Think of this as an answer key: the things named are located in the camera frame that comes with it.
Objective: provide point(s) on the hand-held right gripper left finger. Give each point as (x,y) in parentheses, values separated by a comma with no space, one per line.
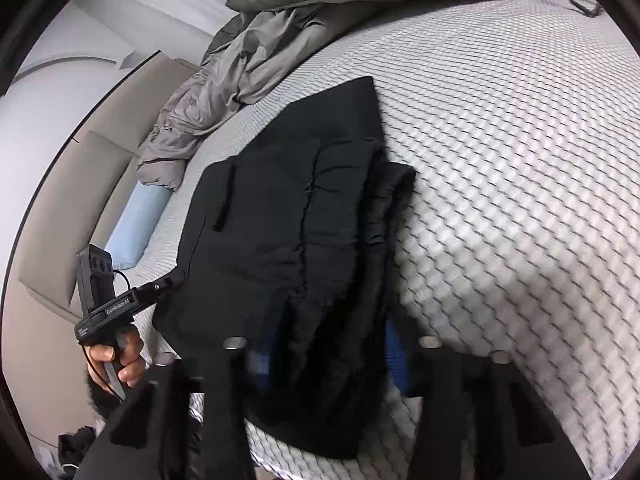
(260,360)

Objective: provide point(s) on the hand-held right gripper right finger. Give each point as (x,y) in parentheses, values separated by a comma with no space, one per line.
(397,355)

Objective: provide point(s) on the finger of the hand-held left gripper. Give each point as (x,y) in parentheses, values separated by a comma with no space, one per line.
(160,287)

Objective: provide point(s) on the black pants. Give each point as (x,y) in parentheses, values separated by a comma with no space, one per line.
(260,240)

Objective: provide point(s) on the person's left forearm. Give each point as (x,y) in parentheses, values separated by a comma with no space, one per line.
(100,400)

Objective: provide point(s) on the person's left hand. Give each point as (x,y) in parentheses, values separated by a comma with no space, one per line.
(132,357)

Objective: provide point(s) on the light blue pillow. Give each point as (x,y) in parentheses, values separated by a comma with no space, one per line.
(135,230)

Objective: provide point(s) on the beige padded headboard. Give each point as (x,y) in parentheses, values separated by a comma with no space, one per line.
(90,160)

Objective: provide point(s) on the dark cloth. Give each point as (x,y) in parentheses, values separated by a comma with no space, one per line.
(75,445)

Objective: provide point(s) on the bed with white patterned mattress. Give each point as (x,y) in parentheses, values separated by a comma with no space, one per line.
(500,160)

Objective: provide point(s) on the light grey crumpled blanket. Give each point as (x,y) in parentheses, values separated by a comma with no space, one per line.
(240,65)

